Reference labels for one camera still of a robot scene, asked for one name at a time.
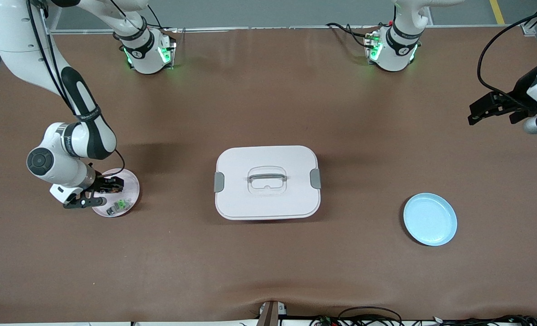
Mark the pink box with white lid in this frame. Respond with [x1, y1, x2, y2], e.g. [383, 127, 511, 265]
[214, 145, 322, 221]

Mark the pink round plate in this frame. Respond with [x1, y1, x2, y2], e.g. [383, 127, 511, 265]
[90, 168, 140, 218]

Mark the light blue round plate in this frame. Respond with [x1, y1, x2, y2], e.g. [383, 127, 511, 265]
[403, 192, 458, 247]

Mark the brown table mat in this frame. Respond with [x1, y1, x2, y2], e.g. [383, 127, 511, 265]
[0, 26, 537, 323]

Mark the green push-button switch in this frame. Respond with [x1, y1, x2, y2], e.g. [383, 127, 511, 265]
[106, 198, 132, 216]

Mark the tangled cable bundle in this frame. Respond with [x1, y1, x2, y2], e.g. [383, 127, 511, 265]
[309, 313, 537, 326]

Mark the aluminium table edge rail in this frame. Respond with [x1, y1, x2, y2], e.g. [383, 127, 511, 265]
[47, 24, 528, 35]

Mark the black looped cable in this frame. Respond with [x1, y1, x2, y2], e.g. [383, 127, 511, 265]
[338, 306, 403, 326]

